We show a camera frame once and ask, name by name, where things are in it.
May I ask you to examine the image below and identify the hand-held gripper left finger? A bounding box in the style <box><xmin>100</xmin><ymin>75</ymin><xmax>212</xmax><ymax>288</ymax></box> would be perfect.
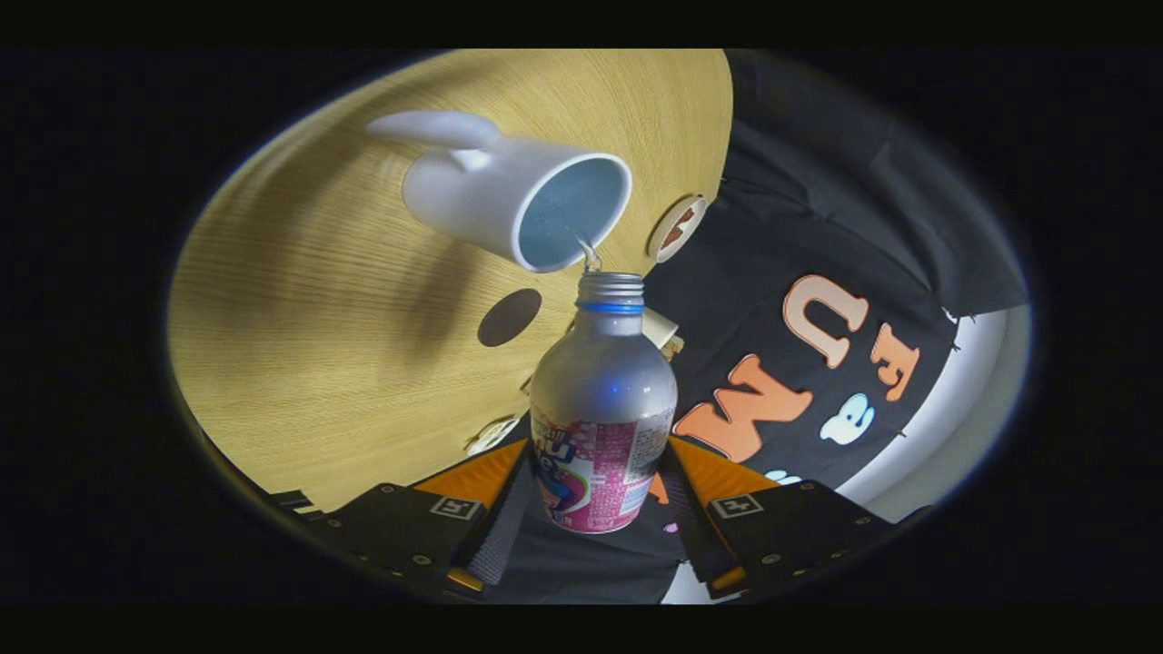
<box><xmin>273</xmin><ymin>439</ymin><xmax>537</xmax><ymax>602</ymax></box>

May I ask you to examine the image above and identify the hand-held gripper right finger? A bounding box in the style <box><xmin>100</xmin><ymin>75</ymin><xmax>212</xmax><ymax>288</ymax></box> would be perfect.
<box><xmin>659</xmin><ymin>436</ymin><xmax>896</xmax><ymax>600</ymax></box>

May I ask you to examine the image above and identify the silver juice bottle pink label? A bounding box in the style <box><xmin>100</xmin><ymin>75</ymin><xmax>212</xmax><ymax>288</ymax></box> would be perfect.
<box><xmin>529</xmin><ymin>271</ymin><xmax>679</xmax><ymax>535</ymax></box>

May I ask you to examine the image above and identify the dark round coaster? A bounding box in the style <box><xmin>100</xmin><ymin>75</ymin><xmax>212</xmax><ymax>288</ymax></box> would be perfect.
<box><xmin>477</xmin><ymin>288</ymin><xmax>543</xmax><ymax>348</ymax></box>

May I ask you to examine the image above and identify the white cup blue inside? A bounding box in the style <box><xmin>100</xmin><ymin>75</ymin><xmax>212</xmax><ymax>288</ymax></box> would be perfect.
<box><xmin>365</xmin><ymin>110</ymin><xmax>633</xmax><ymax>274</ymax></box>

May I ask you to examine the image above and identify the white divided dish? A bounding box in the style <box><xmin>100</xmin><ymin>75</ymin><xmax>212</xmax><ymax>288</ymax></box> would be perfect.
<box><xmin>465</xmin><ymin>416</ymin><xmax>521</xmax><ymax>457</ymax></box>

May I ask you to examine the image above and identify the white toaster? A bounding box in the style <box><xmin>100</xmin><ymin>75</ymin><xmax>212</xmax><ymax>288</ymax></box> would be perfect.
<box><xmin>641</xmin><ymin>307</ymin><xmax>685</xmax><ymax>362</ymax></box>

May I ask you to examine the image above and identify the wooden table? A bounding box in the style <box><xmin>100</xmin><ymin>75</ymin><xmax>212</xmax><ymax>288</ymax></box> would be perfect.
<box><xmin>168</xmin><ymin>50</ymin><xmax>734</xmax><ymax>514</ymax></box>

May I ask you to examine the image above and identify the white round plate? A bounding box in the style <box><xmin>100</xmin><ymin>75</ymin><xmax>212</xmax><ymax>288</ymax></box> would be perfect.
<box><xmin>647</xmin><ymin>194</ymin><xmax>709</xmax><ymax>264</ymax></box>

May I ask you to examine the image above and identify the black backdrop cloth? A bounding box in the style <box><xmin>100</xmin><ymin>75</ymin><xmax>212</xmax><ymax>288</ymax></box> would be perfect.
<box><xmin>491</xmin><ymin>50</ymin><xmax>1032</xmax><ymax>605</ymax></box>

